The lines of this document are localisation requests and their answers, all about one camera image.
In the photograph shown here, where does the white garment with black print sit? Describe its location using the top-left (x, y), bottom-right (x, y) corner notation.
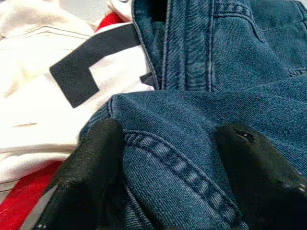
top-left (0, 0), bottom-right (156, 192)

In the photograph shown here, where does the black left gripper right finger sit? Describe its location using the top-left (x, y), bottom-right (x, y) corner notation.
top-left (215, 122), bottom-right (307, 230)

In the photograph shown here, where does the blue denim jacket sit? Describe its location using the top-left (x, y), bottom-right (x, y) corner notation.
top-left (35, 0), bottom-right (307, 230)

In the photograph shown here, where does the red garment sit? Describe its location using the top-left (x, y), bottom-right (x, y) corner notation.
top-left (0, 13), bottom-right (122, 230)

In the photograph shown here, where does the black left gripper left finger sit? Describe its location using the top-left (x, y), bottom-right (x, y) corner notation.
top-left (35, 118), bottom-right (127, 230)

